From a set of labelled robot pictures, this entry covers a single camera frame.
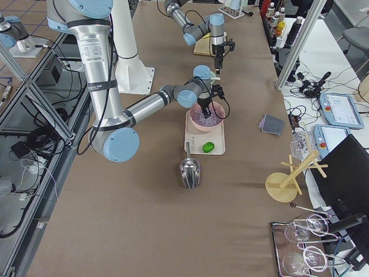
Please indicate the green lime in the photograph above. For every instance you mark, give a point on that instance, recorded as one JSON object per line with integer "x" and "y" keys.
{"x": 208, "y": 147}

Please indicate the grey folded cloth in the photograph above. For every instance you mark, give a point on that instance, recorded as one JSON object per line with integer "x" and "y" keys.
{"x": 272, "y": 125}

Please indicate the white wire rack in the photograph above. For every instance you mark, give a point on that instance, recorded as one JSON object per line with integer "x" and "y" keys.
{"x": 234, "y": 8}

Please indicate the teach pendant upper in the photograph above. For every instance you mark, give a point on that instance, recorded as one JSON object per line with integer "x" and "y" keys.
{"x": 340, "y": 110}

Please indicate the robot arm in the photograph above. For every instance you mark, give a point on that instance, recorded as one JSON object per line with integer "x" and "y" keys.
{"x": 112, "y": 134}
{"x": 214, "y": 25}

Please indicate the beige plastic tray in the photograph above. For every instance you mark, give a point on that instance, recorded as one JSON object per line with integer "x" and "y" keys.
{"x": 198, "y": 138}

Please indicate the steel ice scoop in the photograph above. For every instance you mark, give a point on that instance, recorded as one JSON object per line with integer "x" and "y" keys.
{"x": 190, "y": 170}

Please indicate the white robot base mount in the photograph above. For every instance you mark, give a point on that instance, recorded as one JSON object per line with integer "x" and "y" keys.
{"x": 132, "y": 75}

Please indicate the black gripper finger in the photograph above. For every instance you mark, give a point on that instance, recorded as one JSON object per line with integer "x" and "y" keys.
{"x": 216, "y": 63}
{"x": 209, "y": 112}
{"x": 220, "y": 62}
{"x": 206, "y": 113}

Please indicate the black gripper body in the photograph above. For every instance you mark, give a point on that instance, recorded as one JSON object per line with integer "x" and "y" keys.
{"x": 204, "y": 103}
{"x": 217, "y": 50}

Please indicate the wine glass rack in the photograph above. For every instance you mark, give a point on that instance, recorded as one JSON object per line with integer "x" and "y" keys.
{"x": 298, "y": 247}

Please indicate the black monitor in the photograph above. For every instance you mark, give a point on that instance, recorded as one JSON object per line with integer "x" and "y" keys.
{"x": 345, "y": 188}

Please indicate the teach pendant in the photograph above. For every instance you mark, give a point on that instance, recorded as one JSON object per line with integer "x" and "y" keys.
{"x": 327, "y": 137}
{"x": 340, "y": 110}

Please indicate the bamboo cutting board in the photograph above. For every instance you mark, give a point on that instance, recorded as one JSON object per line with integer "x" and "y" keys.
{"x": 203, "y": 46}

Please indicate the wooden cup stand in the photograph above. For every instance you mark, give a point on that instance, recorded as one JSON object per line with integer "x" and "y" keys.
{"x": 284, "y": 187}

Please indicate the teach pendant lower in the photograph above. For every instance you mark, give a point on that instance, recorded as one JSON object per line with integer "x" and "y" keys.
{"x": 327, "y": 137}

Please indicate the aluminium frame post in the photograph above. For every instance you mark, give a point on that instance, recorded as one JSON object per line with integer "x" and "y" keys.
{"x": 313, "y": 31}

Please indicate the pink bowl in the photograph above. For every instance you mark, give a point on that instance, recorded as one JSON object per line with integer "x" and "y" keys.
{"x": 218, "y": 110}

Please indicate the mint green bowl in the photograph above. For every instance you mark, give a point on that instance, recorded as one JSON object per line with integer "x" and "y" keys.
{"x": 213, "y": 77}

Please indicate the pile of clear ice cubes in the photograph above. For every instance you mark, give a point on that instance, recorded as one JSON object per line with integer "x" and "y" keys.
{"x": 198, "y": 118}

